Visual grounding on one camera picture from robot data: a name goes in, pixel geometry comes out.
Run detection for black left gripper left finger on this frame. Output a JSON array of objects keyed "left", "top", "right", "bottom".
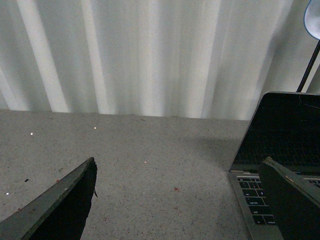
[{"left": 0, "top": 157, "right": 98, "bottom": 240}]

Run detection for blue desk lamp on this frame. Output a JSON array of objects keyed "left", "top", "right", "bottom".
[{"left": 296, "top": 0, "right": 320, "bottom": 93}]

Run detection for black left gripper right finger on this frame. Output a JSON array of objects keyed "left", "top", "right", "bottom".
[{"left": 258, "top": 157, "right": 320, "bottom": 240}]

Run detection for grey laptop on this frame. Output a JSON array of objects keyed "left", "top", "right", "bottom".
[{"left": 229, "top": 91, "right": 320, "bottom": 240}]

